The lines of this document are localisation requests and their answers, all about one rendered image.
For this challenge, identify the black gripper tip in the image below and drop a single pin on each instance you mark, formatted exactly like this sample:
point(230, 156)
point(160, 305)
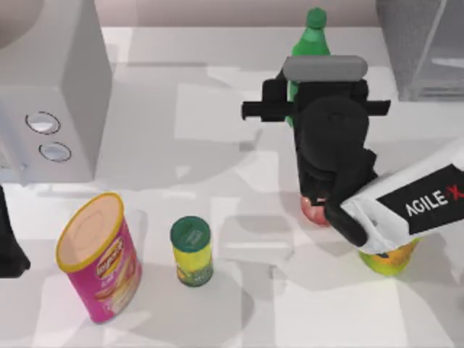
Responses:
point(11, 246)

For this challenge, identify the green bottle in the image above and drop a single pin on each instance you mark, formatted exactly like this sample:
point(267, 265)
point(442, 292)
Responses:
point(312, 38)

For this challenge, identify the pink can with yellow rim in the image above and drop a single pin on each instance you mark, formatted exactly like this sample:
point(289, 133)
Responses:
point(99, 253)

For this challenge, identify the large microwave knob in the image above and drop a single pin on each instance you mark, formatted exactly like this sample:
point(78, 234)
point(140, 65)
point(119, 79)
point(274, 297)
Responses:
point(42, 123)

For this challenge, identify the pale microwave oven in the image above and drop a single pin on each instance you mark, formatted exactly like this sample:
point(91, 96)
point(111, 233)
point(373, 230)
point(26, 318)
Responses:
point(72, 72)

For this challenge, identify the green-lidded yellow can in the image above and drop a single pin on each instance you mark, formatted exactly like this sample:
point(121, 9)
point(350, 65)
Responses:
point(191, 250)

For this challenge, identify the small microwave knob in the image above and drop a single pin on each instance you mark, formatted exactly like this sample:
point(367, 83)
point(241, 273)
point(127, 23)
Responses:
point(55, 151)

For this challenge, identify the grey cabinet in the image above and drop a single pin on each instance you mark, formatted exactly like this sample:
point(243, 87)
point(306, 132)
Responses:
point(424, 47)

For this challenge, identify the red rounded object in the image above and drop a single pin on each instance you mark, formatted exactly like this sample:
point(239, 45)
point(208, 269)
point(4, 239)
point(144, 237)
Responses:
point(314, 214)

